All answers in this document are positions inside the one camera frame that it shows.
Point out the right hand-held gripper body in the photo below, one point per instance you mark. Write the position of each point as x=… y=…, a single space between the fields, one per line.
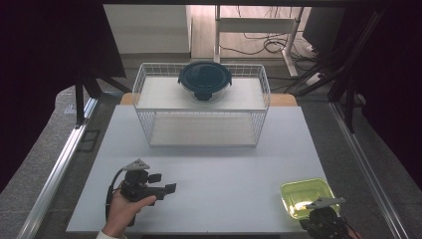
x=323 y=220

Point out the aluminium rail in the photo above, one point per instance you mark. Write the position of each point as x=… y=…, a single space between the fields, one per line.
x=54 y=179
x=365 y=166

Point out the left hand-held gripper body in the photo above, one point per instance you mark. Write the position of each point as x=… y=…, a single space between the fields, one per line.
x=134 y=189

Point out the white desk frame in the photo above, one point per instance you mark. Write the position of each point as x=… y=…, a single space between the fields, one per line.
x=255 y=25

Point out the green plastic tray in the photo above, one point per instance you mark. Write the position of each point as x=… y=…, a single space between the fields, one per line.
x=302 y=194

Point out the round dark lidded food container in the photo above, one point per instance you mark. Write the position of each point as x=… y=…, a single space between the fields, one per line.
x=204 y=78

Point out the person's left hand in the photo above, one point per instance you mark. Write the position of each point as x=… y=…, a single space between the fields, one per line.
x=121 y=214

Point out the person's left white sleeve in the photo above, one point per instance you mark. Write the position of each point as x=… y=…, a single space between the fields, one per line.
x=109 y=235

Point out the black metal stand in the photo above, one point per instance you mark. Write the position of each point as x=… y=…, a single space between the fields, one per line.
x=79 y=99
x=348 y=96

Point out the white cabinet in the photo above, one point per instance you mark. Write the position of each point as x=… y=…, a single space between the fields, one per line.
x=147 y=28

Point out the dark curtain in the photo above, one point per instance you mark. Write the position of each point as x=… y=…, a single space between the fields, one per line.
x=40 y=66
x=398 y=83

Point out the person's right hand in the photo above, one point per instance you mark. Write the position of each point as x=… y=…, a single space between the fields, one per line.
x=353 y=236

